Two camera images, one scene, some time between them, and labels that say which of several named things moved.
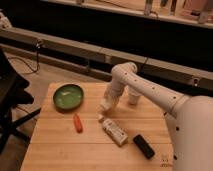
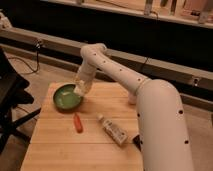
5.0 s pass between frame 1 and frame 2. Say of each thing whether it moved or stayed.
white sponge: moved
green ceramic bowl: stayed
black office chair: stayed
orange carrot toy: stayed
